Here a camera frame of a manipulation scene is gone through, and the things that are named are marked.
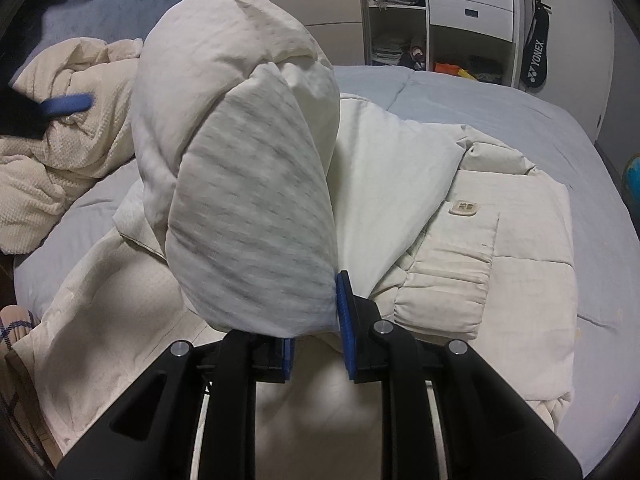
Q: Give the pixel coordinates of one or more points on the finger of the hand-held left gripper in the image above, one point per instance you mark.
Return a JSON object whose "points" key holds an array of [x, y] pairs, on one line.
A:
{"points": [[67, 104]]}

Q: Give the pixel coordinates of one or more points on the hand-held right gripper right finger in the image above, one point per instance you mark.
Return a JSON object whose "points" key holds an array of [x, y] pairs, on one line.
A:
{"points": [[344, 325]]}

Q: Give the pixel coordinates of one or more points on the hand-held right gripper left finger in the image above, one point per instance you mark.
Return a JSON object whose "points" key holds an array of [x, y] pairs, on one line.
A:
{"points": [[287, 360]]}

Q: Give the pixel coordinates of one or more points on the cream hooded padded coat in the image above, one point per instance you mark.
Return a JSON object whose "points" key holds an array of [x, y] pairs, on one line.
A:
{"points": [[240, 210]]}

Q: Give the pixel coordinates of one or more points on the stack of folded clothes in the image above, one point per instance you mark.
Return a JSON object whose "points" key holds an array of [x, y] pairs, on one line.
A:
{"points": [[387, 52]]}

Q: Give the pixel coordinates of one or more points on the cream knitted blanket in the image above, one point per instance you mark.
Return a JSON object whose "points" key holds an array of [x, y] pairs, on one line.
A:
{"points": [[75, 160]]}

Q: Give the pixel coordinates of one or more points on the person's plaid trousers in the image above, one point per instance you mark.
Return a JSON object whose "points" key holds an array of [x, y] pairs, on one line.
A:
{"points": [[17, 327]]}

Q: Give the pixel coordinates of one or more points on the bed with grey-blue sheet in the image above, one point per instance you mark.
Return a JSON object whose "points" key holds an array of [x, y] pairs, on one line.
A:
{"points": [[475, 105]]}

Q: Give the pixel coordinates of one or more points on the orange folded cloth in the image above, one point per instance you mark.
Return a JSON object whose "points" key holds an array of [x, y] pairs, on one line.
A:
{"points": [[450, 69]]}

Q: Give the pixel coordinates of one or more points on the white open shelf unit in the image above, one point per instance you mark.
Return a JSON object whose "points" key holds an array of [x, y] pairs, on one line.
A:
{"points": [[395, 25]]}

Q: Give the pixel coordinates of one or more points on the blue globe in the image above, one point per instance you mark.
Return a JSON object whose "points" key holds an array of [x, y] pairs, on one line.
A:
{"points": [[632, 180]]}

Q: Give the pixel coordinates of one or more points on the black racket bag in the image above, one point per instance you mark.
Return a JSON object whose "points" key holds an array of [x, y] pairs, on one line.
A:
{"points": [[534, 50]]}

